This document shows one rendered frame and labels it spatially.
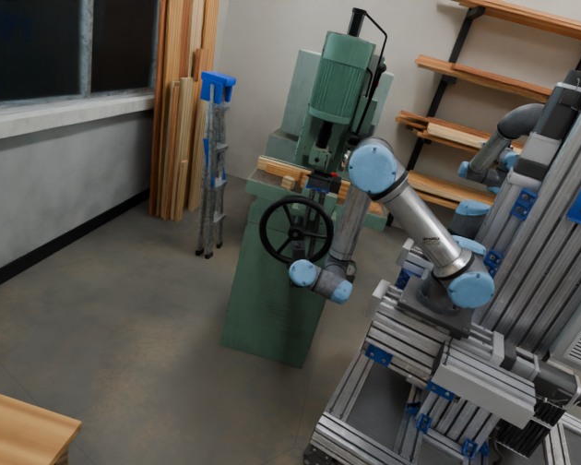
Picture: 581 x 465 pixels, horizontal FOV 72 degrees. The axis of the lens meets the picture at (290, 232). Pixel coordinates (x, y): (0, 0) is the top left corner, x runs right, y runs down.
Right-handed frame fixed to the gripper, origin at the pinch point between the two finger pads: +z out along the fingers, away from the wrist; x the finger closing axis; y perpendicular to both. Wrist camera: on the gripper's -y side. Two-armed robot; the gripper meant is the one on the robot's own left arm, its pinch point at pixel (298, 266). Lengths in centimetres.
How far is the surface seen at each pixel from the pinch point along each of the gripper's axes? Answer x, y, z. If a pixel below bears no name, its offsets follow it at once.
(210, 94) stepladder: -47, -99, 72
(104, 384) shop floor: -81, 49, 22
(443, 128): 127, -112, 165
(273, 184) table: -9.4, -33.7, 12.3
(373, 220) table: 32.1, -18.3, 11.8
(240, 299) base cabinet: -26, 16, 40
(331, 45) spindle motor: 13, -83, -8
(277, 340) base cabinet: -9, 37, 49
